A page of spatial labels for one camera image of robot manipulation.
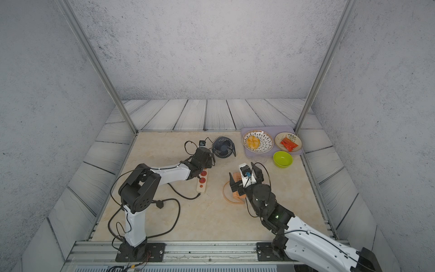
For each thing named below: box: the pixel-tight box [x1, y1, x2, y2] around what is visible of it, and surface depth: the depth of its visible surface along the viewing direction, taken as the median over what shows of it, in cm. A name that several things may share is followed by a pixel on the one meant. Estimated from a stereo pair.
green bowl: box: [273, 150, 293, 169], surface depth 104 cm
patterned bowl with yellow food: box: [242, 129, 275, 154], surface depth 113 cm
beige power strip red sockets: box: [195, 168, 210, 193], surface depth 95 cm
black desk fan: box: [211, 136, 237, 159], surface depth 104 cm
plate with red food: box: [274, 131, 303, 153], surface depth 114 cm
